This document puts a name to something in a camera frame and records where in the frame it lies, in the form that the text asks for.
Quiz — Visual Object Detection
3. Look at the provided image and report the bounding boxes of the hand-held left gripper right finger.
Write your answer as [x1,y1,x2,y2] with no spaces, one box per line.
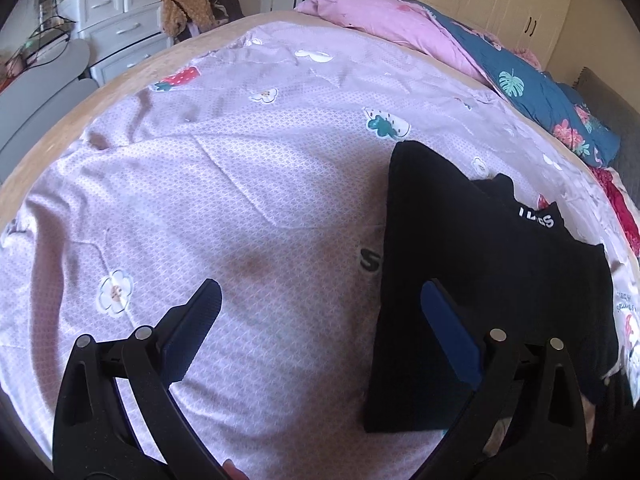
[415,280,588,480]

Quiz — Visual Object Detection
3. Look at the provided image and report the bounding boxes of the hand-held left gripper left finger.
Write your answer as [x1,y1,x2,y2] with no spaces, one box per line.
[52,279,236,480]

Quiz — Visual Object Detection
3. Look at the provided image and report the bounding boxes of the black sweater with white lettering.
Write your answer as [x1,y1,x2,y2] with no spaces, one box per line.
[362,140,621,433]

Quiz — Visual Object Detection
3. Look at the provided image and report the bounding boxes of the person's left hand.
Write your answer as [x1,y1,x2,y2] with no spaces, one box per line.
[222,457,251,480]

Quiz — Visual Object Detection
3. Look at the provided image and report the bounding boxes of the pink printed bed sheet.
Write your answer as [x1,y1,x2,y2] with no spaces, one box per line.
[0,27,640,480]

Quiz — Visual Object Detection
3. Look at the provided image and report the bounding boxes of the red blanket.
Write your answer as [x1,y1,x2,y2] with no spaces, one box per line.
[590,165,640,261]

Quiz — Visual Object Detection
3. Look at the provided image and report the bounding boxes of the pink and teal floral quilt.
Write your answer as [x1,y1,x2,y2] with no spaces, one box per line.
[295,0,621,168]

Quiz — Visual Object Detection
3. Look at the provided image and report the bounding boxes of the beige bed mattress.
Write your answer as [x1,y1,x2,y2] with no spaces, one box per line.
[0,7,640,281]

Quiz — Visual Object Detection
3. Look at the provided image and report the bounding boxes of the grey headboard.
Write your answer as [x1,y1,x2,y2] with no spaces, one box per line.
[570,66,640,201]

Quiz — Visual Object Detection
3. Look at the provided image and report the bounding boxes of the white drawer chest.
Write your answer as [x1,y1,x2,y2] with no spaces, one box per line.
[59,0,173,86]

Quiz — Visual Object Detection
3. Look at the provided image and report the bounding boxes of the black bag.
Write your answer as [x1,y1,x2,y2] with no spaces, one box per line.
[192,0,246,28]

